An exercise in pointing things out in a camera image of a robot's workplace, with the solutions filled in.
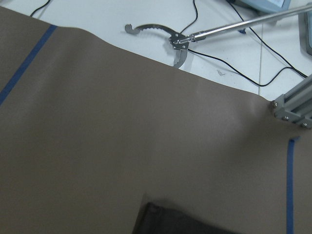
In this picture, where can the brown t-shirt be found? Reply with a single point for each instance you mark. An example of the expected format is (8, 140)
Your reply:
(154, 219)

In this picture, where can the metal rod with white hook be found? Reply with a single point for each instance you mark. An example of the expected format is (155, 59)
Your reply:
(180, 42)

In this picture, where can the teach pendant near person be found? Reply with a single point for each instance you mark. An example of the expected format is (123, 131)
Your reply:
(305, 32)

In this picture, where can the aluminium frame post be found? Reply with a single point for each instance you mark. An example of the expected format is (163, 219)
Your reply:
(295, 106)

